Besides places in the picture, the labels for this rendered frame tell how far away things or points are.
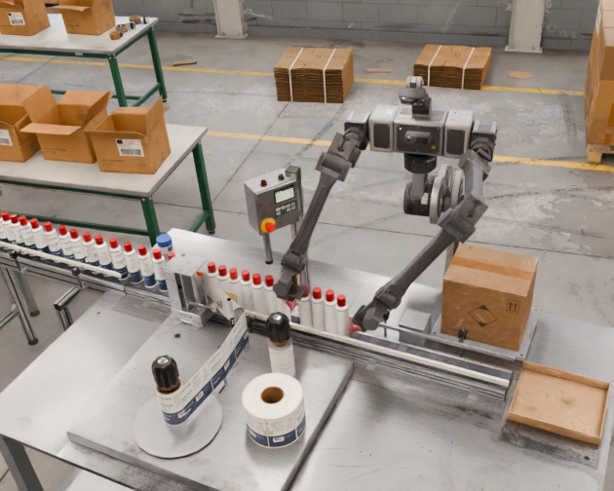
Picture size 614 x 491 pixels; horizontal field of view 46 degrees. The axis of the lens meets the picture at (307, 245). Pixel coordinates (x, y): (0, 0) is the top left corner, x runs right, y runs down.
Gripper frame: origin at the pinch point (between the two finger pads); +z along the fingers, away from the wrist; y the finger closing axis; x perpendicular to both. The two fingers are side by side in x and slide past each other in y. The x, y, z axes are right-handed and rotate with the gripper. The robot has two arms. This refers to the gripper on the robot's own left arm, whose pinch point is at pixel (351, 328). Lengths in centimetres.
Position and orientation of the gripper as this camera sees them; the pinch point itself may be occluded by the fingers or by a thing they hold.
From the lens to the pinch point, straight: 274.3
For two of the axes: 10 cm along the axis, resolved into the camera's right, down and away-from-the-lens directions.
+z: -5.0, 5.5, 6.7
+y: -4.1, 5.3, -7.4
